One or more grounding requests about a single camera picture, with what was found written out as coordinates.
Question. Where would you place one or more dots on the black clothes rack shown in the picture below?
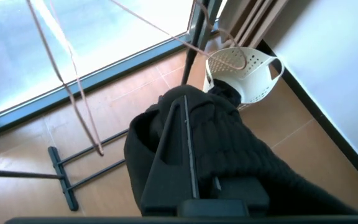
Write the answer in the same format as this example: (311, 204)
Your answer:
(64, 177)

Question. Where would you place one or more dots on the brown curtain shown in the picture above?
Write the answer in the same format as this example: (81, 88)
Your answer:
(247, 18)

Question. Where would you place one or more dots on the window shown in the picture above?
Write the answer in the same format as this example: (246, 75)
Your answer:
(104, 31)

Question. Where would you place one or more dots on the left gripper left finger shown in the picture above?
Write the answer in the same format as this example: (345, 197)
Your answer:
(172, 183)

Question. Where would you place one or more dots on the white laundry basket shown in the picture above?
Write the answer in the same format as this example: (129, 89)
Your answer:
(256, 81)

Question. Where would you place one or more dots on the black garment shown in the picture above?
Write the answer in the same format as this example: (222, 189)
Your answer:
(228, 140)

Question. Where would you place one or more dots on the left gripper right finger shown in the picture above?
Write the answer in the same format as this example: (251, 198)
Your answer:
(244, 189)

